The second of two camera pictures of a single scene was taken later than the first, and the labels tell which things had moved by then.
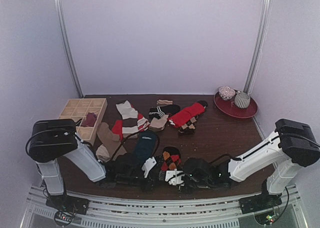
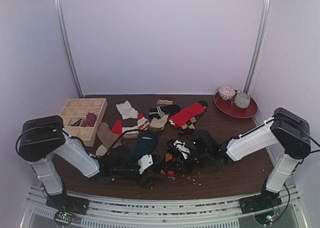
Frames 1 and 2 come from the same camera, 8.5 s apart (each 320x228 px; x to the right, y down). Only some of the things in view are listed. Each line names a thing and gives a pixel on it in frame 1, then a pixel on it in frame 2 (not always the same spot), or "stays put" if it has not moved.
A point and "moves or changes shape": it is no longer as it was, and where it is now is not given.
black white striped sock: [158, 112] stays put
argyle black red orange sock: [171, 158] moves or changes shape
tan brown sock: [110, 141] stays put
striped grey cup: [242, 99] stays put
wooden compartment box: [79, 108] stays put
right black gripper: [180, 185] → [182, 161]
